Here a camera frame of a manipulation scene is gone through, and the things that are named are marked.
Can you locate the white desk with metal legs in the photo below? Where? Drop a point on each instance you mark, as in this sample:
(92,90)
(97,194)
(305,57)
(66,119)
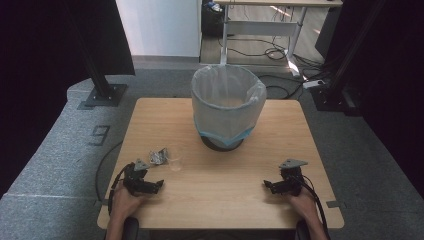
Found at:
(260,28)

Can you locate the person's left hand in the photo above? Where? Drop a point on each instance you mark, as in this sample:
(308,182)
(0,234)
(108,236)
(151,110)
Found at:
(124,203)

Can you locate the black trash bin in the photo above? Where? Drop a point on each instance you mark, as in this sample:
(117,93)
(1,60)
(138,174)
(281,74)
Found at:
(220,144)

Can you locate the black bag under desk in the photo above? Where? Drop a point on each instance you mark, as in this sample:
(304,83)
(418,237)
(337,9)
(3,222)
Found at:
(211,20)

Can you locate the white board panel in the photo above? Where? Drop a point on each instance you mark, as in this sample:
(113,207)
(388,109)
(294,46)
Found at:
(160,26)

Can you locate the grey tape marker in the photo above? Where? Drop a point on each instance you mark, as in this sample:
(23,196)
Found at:
(333,204)

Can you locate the black metal stand with base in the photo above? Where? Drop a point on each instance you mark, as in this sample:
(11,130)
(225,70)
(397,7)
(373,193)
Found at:
(336,86)
(100,80)

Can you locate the clear plastic wrapper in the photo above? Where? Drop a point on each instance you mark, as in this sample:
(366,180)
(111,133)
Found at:
(158,156)

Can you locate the white power strip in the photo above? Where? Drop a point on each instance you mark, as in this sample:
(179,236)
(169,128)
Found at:
(313,84)

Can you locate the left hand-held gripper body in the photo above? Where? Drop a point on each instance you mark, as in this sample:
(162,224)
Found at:
(134,178)

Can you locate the black chair armrest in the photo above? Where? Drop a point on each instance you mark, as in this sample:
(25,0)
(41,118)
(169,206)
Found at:
(301,231)
(130,230)

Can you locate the bin with plastic liner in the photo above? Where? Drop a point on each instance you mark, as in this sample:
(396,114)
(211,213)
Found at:
(226,103)

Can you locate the person's right hand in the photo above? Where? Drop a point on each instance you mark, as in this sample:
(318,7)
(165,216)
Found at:
(303,205)

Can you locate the dark tape floor marking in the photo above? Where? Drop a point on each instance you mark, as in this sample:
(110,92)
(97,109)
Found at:
(100,135)

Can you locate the black curtain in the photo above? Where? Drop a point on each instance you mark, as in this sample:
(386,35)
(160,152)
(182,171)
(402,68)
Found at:
(106,36)

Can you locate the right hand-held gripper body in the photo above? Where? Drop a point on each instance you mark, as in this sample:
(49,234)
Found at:
(291,176)

